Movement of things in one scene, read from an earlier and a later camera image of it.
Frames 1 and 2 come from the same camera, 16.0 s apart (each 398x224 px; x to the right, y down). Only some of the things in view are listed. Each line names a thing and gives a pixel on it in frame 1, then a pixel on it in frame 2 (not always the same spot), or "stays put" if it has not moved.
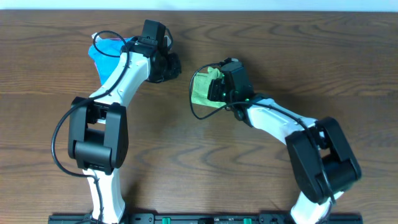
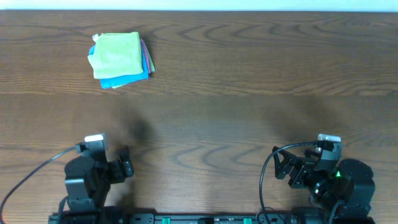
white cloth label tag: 92,35 stays put
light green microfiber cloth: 200,86 -> 116,54
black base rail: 205,219 stays put
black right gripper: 213,93 -> 304,166
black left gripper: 171,66 -> 117,169
